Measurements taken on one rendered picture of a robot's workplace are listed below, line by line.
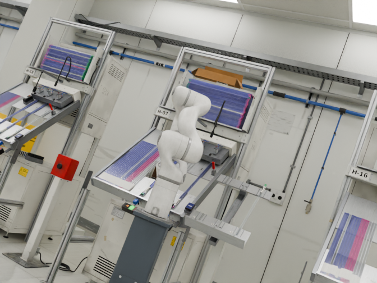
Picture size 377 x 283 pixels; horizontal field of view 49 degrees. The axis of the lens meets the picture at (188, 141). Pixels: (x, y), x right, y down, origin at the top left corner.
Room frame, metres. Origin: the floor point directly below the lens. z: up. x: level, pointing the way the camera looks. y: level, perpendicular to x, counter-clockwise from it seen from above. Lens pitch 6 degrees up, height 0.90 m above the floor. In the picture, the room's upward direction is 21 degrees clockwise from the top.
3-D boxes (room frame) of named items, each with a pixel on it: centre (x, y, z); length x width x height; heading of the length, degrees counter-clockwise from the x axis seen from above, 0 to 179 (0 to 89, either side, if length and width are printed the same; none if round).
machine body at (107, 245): (3.16, -0.09, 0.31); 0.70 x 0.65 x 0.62; 65
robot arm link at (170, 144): (2.06, 0.05, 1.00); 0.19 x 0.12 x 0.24; 100
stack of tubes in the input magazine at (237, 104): (3.02, -0.09, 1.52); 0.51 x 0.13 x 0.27; 65
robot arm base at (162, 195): (2.07, 0.02, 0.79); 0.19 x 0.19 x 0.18
